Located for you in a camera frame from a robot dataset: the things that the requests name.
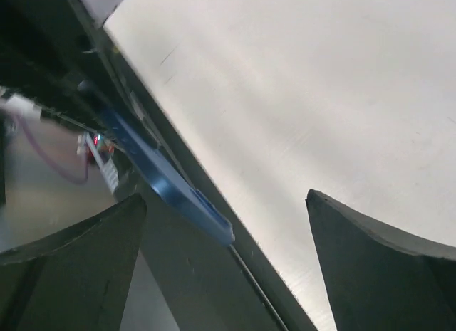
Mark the dark blue phone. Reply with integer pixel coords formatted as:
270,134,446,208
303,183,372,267
100,108,235,246

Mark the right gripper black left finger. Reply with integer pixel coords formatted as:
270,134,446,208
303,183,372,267
1,194,147,330

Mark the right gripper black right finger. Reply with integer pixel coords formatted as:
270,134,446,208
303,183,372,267
306,189,455,330

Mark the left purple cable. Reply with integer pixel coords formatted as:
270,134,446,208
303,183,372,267
6,110,90,185

